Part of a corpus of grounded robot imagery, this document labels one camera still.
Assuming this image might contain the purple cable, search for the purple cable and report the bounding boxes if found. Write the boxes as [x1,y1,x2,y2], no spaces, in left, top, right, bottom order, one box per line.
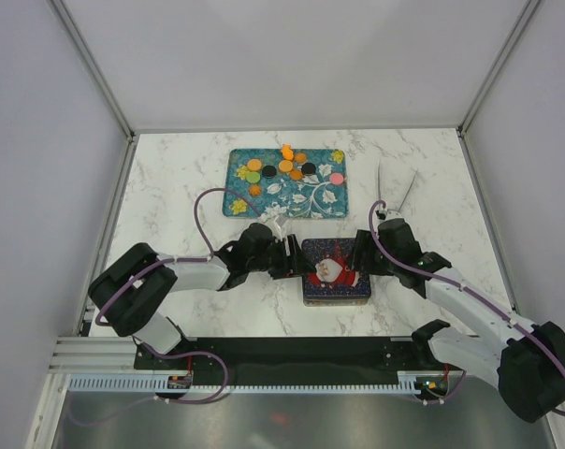
[94,188,265,328]
[368,199,565,417]

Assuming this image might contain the gold tin lid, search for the gold tin lid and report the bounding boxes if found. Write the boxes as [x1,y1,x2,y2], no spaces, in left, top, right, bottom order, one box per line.
[301,238,371,296]

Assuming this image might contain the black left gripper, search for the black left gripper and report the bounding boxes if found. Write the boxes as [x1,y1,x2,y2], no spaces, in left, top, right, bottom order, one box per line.
[247,235,316,281]

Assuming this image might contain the teal floral tray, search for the teal floral tray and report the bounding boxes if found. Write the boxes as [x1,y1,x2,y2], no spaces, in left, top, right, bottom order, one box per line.
[222,147,349,219]

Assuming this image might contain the orange ridged cookie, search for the orange ridged cookie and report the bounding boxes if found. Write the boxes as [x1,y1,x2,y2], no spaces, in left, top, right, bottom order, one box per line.
[249,184,262,196]

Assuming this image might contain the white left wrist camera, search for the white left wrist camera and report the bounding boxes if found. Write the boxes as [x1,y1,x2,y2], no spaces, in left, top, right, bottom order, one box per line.
[258,213,289,239]

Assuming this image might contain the square cookie tin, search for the square cookie tin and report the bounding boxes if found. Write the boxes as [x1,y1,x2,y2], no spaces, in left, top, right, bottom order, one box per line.
[303,295,371,307]

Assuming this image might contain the silver metal tongs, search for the silver metal tongs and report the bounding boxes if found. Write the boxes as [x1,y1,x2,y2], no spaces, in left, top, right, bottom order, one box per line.
[376,162,419,217]

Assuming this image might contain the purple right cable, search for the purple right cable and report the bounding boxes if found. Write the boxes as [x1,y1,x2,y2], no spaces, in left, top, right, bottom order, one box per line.
[368,199,565,417]

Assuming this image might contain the orange fish cookie top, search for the orange fish cookie top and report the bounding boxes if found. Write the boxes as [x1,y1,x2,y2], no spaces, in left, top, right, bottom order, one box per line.
[281,145,295,161]

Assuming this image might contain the black sandwich cookie right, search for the black sandwich cookie right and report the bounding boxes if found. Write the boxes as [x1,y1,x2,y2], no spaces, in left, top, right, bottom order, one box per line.
[301,163,316,176]

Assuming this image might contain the green cookie on tray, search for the green cookie on tray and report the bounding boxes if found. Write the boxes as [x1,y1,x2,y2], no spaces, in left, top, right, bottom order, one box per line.
[245,171,261,184]

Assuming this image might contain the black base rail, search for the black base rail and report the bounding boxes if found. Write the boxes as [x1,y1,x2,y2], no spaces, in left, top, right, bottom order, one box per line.
[134,337,445,390]

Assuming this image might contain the orange round cookie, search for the orange round cookie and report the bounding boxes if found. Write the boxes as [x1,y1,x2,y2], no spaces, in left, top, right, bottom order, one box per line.
[278,160,294,173]
[246,159,262,171]

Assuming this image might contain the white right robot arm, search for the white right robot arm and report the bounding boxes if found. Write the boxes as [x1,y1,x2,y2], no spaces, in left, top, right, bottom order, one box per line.
[349,217,565,423]

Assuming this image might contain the orange round cookie centre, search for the orange round cookie centre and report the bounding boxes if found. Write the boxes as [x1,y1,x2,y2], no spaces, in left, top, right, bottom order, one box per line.
[278,160,294,173]

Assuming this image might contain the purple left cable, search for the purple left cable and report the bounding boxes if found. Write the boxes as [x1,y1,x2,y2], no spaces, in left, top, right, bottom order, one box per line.
[94,188,265,328]

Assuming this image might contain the black sandwich cookie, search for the black sandwich cookie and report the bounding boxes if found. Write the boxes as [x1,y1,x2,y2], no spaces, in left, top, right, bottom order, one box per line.
[301,163,316,176]
[262,165,277,179]

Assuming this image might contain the pink cookie right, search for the pink cookie right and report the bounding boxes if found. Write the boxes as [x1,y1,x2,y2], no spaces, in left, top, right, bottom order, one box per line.
[329,172,345,185]

